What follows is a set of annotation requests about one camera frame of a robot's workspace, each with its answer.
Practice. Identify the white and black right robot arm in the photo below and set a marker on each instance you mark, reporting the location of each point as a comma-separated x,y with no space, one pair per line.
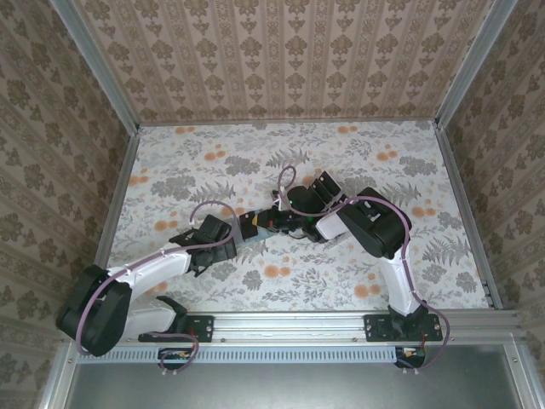
334,223

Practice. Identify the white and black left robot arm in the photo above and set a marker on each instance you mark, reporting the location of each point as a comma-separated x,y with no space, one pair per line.
149,268

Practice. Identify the black controller box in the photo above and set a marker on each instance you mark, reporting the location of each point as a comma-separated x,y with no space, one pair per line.
415,355
170,357

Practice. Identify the grey metal sheet panel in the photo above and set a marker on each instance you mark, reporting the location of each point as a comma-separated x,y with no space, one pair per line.
289,387

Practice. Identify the floral patterned table cover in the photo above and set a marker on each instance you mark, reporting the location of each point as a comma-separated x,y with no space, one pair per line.
447,264

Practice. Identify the aluminium back rail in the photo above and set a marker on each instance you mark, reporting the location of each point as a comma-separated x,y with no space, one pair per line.
289,121

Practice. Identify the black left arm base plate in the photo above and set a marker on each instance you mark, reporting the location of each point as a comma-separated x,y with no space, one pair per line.
204,328

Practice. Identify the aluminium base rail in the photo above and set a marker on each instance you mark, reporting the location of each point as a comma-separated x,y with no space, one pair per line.
289,326

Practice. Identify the aluminium side rail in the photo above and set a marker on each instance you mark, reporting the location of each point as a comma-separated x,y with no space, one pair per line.
464,200
121,187

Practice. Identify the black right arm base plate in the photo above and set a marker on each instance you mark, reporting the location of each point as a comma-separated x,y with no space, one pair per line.
374,328

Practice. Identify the aluminium corner post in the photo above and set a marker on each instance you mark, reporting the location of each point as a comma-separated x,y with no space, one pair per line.
98,68
468,64

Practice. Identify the aluminium lower frame rail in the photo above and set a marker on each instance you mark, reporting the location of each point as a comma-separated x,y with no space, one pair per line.
53,383
521,379

